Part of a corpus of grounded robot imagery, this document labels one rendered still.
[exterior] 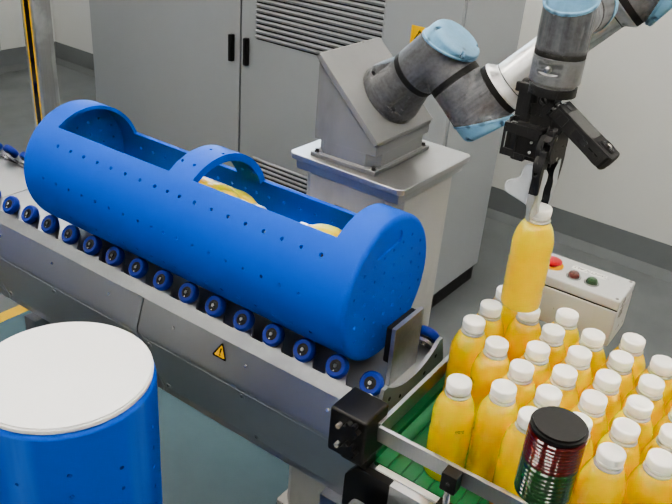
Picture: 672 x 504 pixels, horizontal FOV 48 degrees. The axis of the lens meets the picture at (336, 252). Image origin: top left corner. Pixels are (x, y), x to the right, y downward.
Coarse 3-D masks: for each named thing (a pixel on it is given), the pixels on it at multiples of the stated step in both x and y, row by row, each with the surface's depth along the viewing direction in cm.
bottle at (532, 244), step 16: (528, 224) 122; (544, 224) 121; (512, 240) 125; (528, 240) 122; (544, 240) 121; (512, 256) 125; (528, 256) 122; (544, 256) 123; (512, 272) 125; (528, 272) 124; (544, 272) 125; (512, 288) 126; (528, 288) 125; (512, 304) 127; (528, 304) 127
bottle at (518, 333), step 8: (512, 320) 140; (520, 320) 138; (512, 328) 138; (520, 328) 137; (528, 328) 137; (536, 328) 137; (504, 336) 141; (512, 336) 138; (520, 336) 137; (528, 336) 137; (536, 336) 137; (512, 344) 138; (520, 344) 138; (512, 352) 139; (520, 352) 138
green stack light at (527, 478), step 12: (528, 468) 84; (516, 480) 87; (528, 480) 85; (540, 480) 83; (552, 480) 83; (564, 480) 83; (528, 492) 85; (540, 492) 84; (552, 492) 84; (564, 492) 84
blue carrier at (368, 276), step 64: (64, 128) 173; (128, 128) 184; (64, 192) 162; (128, 192) 152; (192, 192) 145; (256, 192) 168; (192, 256) 145; (256, 256) 136; (320, 256) 130; (384, 256) 132; (320, 320) 131; (384, 320) 141
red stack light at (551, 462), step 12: (528, 432) 84; (528, 444) 84; (540, 444) 82; (528, 456) 84; (540, 456) 82; (552, 456) 81; (564, 456) 81; (576, 456) 82; (540, 468) 83; (552, 468) 82; (564, 468) 82; (576, 468) 83
